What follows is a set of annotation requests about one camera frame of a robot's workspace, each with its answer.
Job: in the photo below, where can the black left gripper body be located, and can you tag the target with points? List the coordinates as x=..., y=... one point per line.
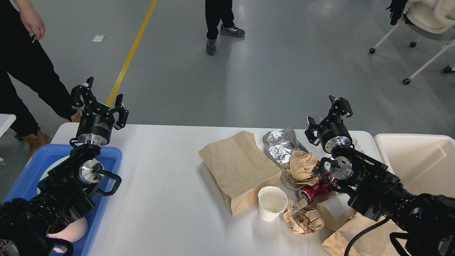
x=95, y=129

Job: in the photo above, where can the white side table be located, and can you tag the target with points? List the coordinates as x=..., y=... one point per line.
x=6, y=120

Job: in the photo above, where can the brown paper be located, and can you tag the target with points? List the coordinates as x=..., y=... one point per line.
x=299, y=170
x=301, y=218

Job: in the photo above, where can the white office chair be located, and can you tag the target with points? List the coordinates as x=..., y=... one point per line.
x=431, y=19

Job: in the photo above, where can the person in tan boots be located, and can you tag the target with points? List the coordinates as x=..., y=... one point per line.
x=23, y=58

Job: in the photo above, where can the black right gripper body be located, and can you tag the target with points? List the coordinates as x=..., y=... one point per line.
x=332, y=135

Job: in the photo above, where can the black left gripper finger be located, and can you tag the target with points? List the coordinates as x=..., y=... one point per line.
x=85, y=101
x=118, y=115

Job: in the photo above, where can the white plastic bin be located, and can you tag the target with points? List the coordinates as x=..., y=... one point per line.
x=424, y=163

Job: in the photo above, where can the green plate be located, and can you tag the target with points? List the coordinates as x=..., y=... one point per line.
x=59, y=161

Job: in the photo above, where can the crushed red can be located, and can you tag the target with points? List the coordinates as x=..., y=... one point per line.
x=308, y=192

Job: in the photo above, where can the pink mug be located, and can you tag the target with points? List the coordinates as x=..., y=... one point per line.
x=73, y=232

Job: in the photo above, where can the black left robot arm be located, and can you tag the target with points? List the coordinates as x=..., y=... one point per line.
x=65, y=195

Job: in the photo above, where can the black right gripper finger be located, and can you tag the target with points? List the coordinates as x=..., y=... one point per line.
x=311, y=132
x=340, y=110

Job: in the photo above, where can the brown paper bag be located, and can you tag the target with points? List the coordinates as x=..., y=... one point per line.
x=374, y=243
x=240, y=169

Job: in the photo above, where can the person in grey sneakers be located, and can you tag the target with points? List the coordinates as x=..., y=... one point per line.
x=219, y=20

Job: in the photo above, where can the crumpled aluminium foil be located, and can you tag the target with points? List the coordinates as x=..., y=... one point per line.
x=279, y=144

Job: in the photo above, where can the blue plastic tray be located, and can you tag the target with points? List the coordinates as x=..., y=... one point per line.
x=26, y=185

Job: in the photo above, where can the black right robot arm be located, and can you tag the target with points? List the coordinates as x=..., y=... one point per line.
x=427, y=221

